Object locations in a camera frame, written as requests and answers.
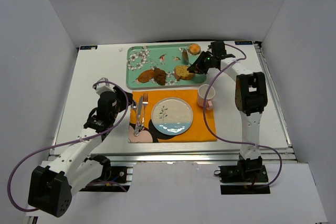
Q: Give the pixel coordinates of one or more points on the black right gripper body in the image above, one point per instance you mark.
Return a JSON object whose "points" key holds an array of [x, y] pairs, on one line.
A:
{"points": [[202, 64]]}

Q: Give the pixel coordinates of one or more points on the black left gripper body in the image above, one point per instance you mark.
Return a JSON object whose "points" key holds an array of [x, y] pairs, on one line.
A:
{"points": [[122, 97]]}

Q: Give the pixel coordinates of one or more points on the metal cake server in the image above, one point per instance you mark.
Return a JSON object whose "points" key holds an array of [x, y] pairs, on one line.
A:
{"points": [[185, 56]]}

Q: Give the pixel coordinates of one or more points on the small round bun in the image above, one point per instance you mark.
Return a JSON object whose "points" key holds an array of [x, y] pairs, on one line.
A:
{"points": [[194, 49]]}

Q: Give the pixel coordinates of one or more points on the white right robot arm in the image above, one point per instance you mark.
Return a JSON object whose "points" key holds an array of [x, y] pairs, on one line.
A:
{"points": [[250, 100]]}

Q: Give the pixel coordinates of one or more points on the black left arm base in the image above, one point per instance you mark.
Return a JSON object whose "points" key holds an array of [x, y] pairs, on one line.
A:
{"points": [[113, 178]]}

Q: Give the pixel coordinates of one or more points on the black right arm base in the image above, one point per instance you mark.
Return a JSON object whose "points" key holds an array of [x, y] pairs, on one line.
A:
{"points": [[247, 177]]}

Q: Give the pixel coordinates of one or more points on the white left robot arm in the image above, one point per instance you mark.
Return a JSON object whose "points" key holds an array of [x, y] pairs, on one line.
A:
{"points": [[53, 186]]}

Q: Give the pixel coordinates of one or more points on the sliced bread loaf piece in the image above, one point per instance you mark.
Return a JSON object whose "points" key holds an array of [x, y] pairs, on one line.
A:
{"points": [[181, 73]]}

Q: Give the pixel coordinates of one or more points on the silver fork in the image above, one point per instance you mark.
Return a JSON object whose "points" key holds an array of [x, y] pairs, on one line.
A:
{"points": [[145, 104]]}

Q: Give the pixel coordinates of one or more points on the brown croissant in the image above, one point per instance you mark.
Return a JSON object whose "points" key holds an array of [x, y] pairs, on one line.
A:
{"points": [[146, 76]]}

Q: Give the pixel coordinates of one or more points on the pink mug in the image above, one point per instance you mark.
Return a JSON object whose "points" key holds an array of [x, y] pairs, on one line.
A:
{"points": [[205, 96]]}

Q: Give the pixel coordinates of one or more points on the right blue table label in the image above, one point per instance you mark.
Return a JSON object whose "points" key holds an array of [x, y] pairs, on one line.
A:
{"points": [[243, 42]]}

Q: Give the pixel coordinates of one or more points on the blue table label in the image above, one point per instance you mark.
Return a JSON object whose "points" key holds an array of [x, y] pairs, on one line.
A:
{"points": [[243, 42], [88, 47]]}

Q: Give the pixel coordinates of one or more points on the silver spoon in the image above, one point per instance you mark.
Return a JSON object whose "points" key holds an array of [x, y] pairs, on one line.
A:
{"points": [[135, 109]]}

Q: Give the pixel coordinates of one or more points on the orange cartoon placemat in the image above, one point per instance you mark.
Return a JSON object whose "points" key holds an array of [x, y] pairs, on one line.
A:
{"points": [[198, 131]]}

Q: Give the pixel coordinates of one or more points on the green floral tray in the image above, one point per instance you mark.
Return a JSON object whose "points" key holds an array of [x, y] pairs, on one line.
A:
{"points": [[162, 56]]}

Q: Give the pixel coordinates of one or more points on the dark chocolate pastry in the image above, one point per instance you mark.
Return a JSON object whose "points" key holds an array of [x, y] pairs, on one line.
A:
{"points": [[159, 76]]}

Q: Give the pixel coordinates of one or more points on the silver knife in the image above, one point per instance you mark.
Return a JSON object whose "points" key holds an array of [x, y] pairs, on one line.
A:
{"points": [[139, 110]]}

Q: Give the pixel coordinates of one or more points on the ceramic plate with plant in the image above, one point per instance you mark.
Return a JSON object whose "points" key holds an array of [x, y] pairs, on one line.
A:
{"points": [[172, 116]]}

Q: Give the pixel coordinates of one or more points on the left blue table label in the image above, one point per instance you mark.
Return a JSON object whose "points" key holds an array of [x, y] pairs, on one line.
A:
{"points": [[88, 47]]}

